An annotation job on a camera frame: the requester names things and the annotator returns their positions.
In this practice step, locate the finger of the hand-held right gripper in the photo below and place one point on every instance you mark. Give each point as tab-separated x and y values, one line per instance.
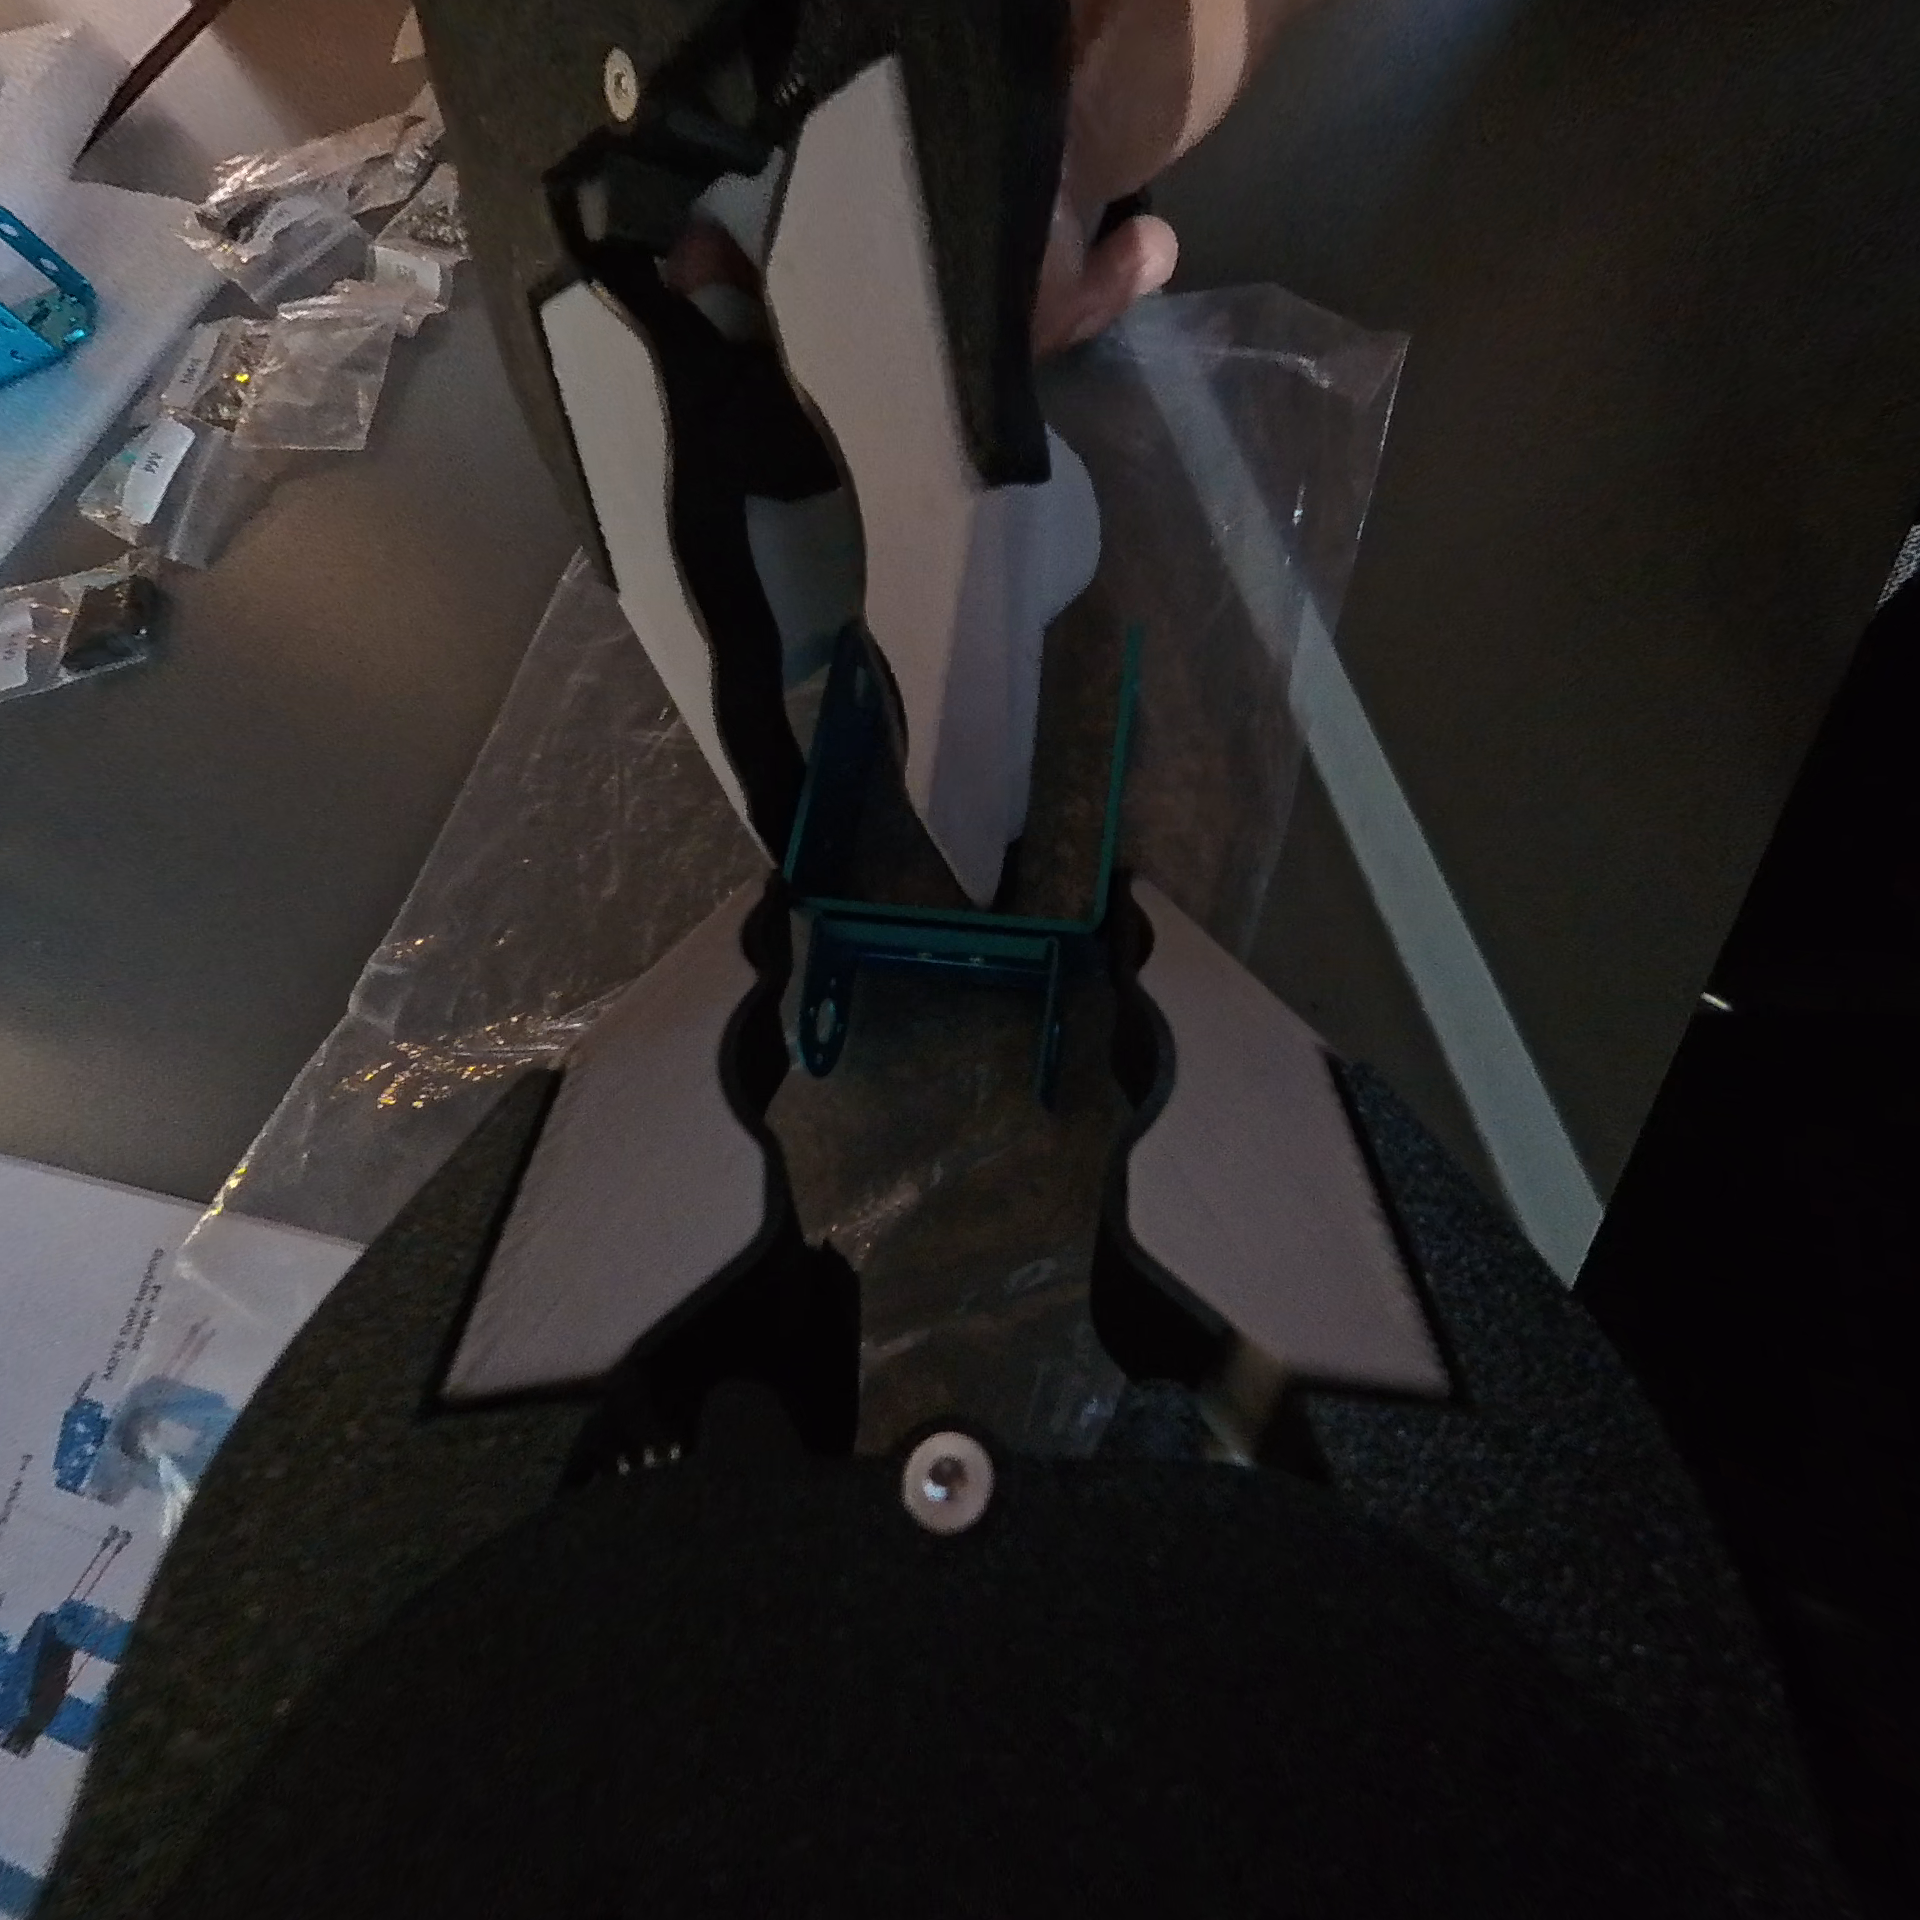
615	420
885	330

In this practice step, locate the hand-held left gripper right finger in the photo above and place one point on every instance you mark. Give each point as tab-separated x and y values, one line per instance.
1276	1200

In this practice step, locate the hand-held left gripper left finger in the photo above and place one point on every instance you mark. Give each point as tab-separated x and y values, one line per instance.
630	1200

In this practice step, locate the clear plastic bag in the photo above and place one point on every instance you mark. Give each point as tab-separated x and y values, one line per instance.
1231	524

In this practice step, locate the blue metal bracket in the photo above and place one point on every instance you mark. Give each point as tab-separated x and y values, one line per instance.
827	780

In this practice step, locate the person's right hand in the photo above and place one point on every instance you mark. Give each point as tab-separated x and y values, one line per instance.
1119	105

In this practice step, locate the small labelled plastic bag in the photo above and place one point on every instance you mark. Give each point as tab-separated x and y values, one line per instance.
142	465

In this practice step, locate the white assembly instruction booklet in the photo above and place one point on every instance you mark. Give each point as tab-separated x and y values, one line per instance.
89	1243

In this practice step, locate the small bag with black part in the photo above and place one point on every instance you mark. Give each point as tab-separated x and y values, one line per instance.
107	616

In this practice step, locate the person's black clothing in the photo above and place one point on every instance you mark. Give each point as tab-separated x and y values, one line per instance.
1799	1049

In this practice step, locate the blue metal box part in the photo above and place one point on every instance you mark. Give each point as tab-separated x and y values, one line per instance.
37	339

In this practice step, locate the grey mesh office chair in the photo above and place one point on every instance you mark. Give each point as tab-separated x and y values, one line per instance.
1899	570

